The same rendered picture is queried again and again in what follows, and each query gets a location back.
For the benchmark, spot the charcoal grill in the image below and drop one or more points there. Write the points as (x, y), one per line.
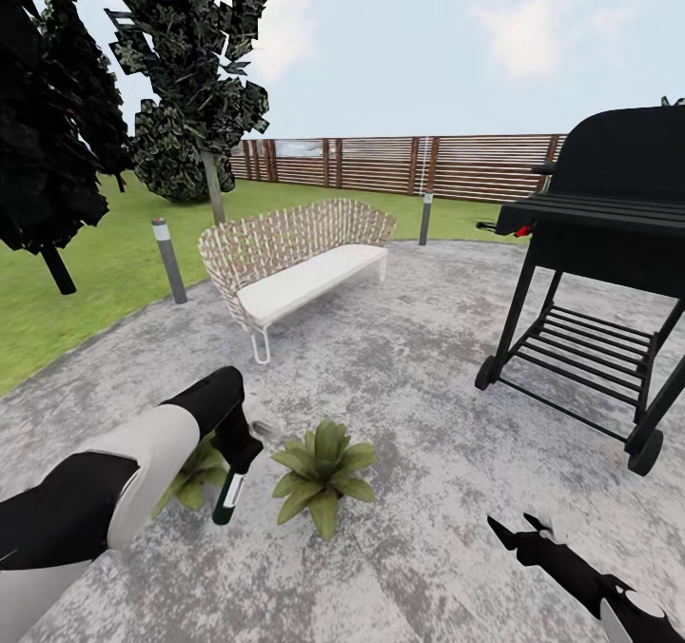
(614, 211)

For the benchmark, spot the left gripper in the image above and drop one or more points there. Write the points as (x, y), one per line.
(237, 444)

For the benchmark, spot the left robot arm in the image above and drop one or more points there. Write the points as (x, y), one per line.
(102, 499)

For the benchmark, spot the pot plant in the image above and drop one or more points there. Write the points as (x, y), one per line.
(198, 479)
(320, 475)

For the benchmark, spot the insectifuge atomizer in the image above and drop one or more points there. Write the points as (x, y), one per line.
(234, 483)

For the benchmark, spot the garden chair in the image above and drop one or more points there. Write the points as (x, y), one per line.
(320, 256)

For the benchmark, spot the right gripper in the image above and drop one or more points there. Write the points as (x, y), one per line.
(533, 549)

